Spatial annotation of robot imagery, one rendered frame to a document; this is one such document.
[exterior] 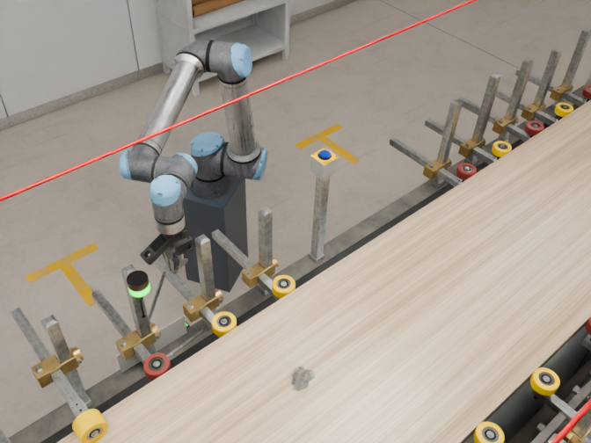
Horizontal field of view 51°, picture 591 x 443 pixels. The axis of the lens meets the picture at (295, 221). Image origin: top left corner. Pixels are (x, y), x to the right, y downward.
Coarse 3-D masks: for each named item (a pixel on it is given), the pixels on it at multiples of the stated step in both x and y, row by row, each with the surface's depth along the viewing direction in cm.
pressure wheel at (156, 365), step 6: (156, 354) 187; (162, 354) 187; (144, 360) 186; (150, 360) 186; (156, 360) 186; (162, 360) 186; (168, 360) 186; (144, 366) 184; (150, 366) 185; (156, 366) 185; (162, 366) 185; (168, 366) 185; (144, 372) 184; (150, 372) 183; (156, 372) 183; (162, 372) 183; (150, 378) 184; (156, 378) 184
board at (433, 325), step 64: (576, 128) 282; (448, 192) 247; (512, 192) 248; (576, 192) 249; (384, 256) 221; (448, 256) 222; (512, 256) 223; (576, 256) 224; (256, 320) 199; (320, 320) 199; (384, 320) 200; (448, 320) 201; (512, 320) 202; (576, 320) 202; (192, 384) 181; (256, 384) 182; (320, 384) 182; (384, 384) 183; (448, 384) 184; (512, 384) 184
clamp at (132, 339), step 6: (150, 324) 200; (156, 330) 199; (126, 336) 196; (132, 336) 196; (138, 336) 196; (150, 336) 197; (156, 336) 199; (126, 342) 195; (132, 342) 195; (138, 342) 195; (144, 342) 197; (150, 342) 199; (120, 348) 193; (126, 348) 193; (132, 348) 194; (120, 354) 197; (126, 354) 194; (132, 354) 196
